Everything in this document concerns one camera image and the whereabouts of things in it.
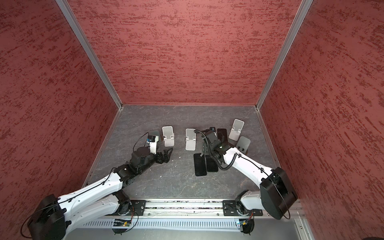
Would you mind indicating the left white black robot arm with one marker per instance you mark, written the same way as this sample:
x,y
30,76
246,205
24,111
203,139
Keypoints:
x,y
55,217

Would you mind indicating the purple case phone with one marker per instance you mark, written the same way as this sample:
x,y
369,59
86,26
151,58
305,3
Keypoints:
x,y
200,165

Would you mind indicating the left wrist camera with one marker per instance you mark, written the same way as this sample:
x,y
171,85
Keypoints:
x,y
151,140

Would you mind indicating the white slotted cable duct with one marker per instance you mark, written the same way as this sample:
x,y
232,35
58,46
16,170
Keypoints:
x,y
228,225

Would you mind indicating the black phone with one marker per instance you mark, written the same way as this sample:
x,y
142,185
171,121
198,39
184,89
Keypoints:
x,y
222,135
211,165

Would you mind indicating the left corner aluminium post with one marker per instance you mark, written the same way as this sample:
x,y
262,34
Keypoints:
x,y
79,33

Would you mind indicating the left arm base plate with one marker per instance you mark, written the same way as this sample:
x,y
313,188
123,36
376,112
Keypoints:
x,y
137,207

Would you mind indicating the right corner aluminium post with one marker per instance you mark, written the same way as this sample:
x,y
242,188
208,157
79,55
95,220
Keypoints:
x,y
290,37

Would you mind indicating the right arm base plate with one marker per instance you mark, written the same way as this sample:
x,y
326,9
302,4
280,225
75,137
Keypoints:
x,y
232,208

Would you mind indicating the corner aluminium post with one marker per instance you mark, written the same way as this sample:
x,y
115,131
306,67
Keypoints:
x,y
79,33
290,37

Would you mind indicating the white phone stand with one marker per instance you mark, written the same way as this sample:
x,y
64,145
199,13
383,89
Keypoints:
x,y
236,130
191,139
169,137

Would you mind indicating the aluminium frame rail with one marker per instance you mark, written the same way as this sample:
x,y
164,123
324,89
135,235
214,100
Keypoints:
x,y
180,208

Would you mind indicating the white phone stand front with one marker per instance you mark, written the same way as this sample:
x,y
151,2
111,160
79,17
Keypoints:
x,y
169,137

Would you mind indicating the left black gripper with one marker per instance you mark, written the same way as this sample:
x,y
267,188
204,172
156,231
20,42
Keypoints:
x,y
166,156

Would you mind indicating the grey stand wooden base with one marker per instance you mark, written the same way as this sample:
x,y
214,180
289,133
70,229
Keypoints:
x,y
243,144

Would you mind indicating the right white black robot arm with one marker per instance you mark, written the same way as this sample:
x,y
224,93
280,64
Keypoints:
x,y
276,193

